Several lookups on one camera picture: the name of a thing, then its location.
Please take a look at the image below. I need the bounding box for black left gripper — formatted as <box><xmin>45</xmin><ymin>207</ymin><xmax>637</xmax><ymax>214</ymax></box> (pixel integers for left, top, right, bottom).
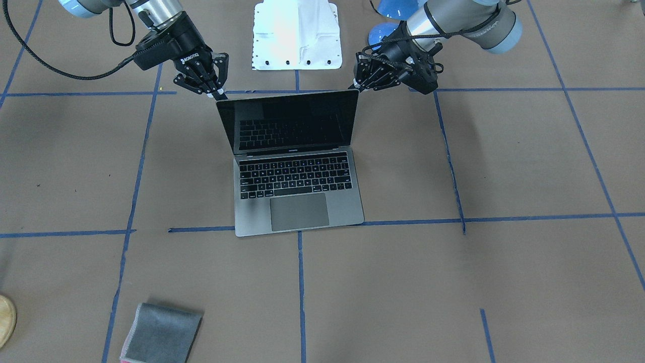
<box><xmin>351</xmin><ymin>23</ymin><xmax>443</xmax><ymax>95</ymax></box>

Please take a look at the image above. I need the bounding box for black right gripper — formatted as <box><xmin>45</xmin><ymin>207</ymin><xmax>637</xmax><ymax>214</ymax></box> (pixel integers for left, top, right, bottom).
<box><xmin>133</xmin><ymin>13</ymin><xmax>229</xmax><ymax>100</ymax></box>

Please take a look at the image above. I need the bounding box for grey laptop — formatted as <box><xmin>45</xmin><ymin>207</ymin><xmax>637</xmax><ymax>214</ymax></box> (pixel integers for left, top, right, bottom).
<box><xmin>216</xmin><ymin>89</ymin><xmax>365</xmax><ymax>237</ymax></box>

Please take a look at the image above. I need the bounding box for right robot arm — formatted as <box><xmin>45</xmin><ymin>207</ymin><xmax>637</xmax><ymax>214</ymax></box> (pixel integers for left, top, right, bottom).
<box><xmin>59</xmin><ymin>1</ymin><xmax>229</xmax><ymax>100</ymax></box>

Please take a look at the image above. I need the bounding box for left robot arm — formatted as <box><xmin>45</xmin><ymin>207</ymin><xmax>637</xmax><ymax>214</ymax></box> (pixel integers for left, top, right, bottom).
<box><xmin>352</xmin><ymin>1</ymin><xmax>523</xmax><ymax>95</ymax></box>

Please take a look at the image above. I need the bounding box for blue desk lamp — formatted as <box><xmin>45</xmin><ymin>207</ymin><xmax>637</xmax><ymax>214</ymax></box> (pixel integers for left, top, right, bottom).
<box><xmin>368</xmin><ymin>1</ymin><xmax>426</xmax><ymax>44</ymax></box>

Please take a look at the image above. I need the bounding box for folded grey cloth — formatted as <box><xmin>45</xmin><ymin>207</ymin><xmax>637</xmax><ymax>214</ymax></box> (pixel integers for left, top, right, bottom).
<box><xmin>119</xmin><ymin>303</ymin><xmax>203</xmax><ymax>362</ymax></box>

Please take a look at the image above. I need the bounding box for wooden mug tree stand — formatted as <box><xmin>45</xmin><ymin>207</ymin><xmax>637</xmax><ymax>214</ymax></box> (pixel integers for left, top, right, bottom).
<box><xmin>1</xmin><ymin>294</ymin><xmax>18</xmax><ymax>348</ymax></box>

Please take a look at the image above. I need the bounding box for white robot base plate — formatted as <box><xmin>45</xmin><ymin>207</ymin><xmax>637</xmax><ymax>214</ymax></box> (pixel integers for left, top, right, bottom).
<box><xmin>251</xmin><ymin>1</ymin><xmax>343</xmax><ymax>71</ymax></box>

